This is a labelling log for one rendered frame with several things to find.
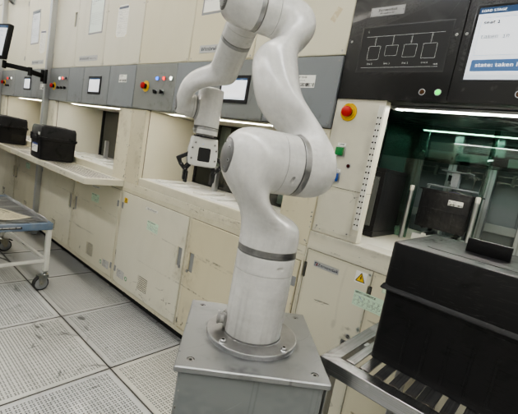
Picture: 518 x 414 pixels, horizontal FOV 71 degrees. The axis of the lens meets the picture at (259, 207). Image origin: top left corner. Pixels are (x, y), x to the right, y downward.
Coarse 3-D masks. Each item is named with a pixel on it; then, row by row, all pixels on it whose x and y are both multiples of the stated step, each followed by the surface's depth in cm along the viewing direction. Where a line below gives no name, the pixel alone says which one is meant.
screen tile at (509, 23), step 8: (504, 16) 106; (512, 16) 104; (488, 24) 108; (496, 24) 107; (504, 24) 106; (512, 24) 104; (480, 32) 110; (488, 32) 108; (496, 32) 107; (488, 40) 108; (496, 40) 107; (504, 40) 106; (512, 40) 104; (480, 48) 109; (488, 48) 108; (496, 48) 107; (504, 48) 106; (512, 48) 104
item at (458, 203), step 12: (456, 180) 168; (432, 192) 166; (444, 192) 163; (420, 204) 170; (432, 204) 166; (444, 204) 163; (456, 204) 160; (468, 204) 157; (420, 216) 170; (432, 216) 166; (444, 216) 163; (456, 216) 160; (468, 216) 157; (432, 228) 166; (444, 228) 163; (456, 228) 160
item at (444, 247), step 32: (416, 256) 70; (448, 256) 67; (480, 256) 73; (512, 256) 81; (384, 288) 74; (416, 288) 70; (448, 288) 66; (480, 288) 63; (512, 288) 60; (480, 320) 63; (512, 320) 60
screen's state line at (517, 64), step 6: (474, 60) 110; (480, 60) 109; (486, 60) 108; (492, 60) 108; (498, 60) 106; (504, 60) 106; (510, 60) 105; (516, 60) 104; (474, 66) 110; (480, 66) 109; (486, 66) 108; (492, 66) 108; (498, 66) 106; (504, 66) 106; (510, 66) 105; (516, 66) 104
